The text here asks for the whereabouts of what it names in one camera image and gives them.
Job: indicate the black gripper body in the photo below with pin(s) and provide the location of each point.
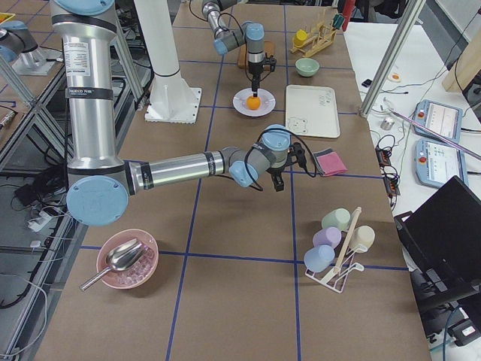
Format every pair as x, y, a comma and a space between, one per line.
277, 173
255, 71

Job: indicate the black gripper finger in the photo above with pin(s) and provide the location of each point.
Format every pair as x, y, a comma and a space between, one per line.
255, 84
278, 183

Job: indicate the orange fruit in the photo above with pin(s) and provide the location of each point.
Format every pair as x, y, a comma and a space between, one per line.
253, 103

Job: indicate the cream bear tray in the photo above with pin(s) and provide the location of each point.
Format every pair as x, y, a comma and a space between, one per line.
312, 111

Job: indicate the brown wooden cutting board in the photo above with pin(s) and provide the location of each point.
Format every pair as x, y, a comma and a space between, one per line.
243, 57

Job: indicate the white round plate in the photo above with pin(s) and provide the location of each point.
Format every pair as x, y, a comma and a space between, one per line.
268, 102

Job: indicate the grey cloth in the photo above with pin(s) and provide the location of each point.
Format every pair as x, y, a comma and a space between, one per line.
319, 153

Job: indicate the green ceramic bowl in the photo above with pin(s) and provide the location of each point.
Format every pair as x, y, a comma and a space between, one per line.
307, 67

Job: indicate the yellow mug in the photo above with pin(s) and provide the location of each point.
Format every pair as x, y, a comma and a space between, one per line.
300, 38

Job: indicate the pink cloth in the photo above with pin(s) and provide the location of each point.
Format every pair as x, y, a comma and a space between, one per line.
337, 165

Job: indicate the wooden dish rack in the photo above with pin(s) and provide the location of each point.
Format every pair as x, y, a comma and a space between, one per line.
321, 35

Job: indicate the green cup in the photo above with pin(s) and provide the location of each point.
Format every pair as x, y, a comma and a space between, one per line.
338, 218

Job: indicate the purple cup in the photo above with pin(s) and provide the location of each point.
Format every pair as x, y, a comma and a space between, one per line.
330, 236

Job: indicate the blue cup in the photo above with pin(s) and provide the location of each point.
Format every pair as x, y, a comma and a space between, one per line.
319, 258

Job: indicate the beige cup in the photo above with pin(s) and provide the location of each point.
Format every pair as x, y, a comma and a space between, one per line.
362, 238

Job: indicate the black power strip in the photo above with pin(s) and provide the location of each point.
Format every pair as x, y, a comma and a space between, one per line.
389, 173

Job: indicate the small metal cylinder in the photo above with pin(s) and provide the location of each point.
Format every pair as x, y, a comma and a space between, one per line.
387, 123

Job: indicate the lower teach pendant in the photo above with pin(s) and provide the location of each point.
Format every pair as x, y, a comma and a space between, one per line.
436, 163

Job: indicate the teach pendant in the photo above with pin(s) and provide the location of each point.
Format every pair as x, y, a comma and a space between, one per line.
445, 120
436, 163

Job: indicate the metal scoop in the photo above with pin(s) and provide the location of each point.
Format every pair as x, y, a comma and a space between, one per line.
119, 259

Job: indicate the black laptop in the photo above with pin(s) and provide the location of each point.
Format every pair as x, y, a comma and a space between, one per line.
443, 238

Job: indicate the upper teach pendant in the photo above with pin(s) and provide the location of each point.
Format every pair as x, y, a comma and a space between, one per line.
445, 120

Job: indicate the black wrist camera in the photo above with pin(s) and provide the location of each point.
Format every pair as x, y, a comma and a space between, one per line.
296, 155
269, 63

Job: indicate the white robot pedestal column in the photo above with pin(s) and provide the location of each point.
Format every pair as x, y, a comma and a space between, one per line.
172, 100

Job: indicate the wooden rod handle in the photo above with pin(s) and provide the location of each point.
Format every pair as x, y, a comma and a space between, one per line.
355, 215

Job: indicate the white wire cup rack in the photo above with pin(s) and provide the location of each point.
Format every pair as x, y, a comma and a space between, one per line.
335, 279

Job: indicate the aluminium frame post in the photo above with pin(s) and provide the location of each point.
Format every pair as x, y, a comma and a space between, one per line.
402, 31

